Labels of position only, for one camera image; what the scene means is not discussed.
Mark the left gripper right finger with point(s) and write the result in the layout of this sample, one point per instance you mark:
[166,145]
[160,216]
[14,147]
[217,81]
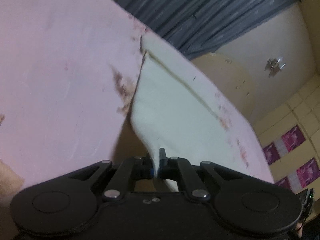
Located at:
[184,174]

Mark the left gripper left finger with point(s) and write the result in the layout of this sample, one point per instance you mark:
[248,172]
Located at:
[127,173]

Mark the pale green knit sweater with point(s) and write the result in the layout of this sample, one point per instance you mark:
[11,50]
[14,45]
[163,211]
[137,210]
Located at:
[177,108]

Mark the cream panelled wardrobe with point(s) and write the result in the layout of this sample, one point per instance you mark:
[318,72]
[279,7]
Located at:
[298,169]

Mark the blue grey centre curtain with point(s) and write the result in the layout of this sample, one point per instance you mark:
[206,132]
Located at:
[197,27]

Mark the magenta flower wall picture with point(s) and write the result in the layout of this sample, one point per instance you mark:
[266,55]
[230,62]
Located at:
[293,138]

